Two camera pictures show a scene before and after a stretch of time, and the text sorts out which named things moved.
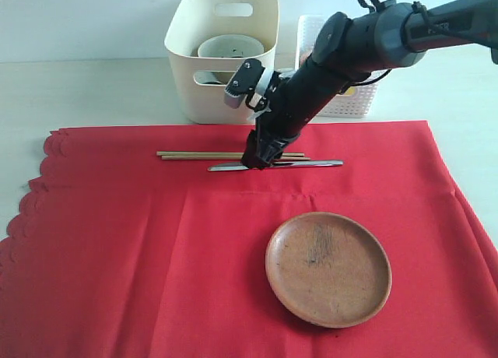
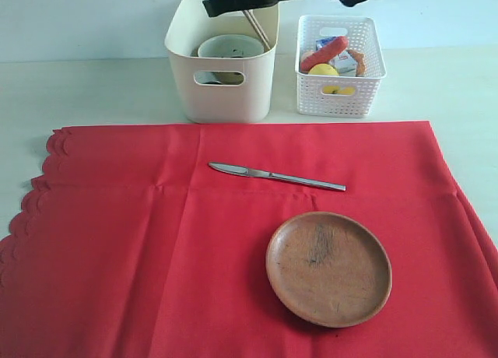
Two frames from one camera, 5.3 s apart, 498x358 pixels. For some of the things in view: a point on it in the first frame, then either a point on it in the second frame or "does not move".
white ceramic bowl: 230,46 does not move
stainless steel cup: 212,78 does not move
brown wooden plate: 329,269 does not move
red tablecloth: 116,253 does not move
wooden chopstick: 220,158 to 257,29
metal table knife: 284,164 to 276,177
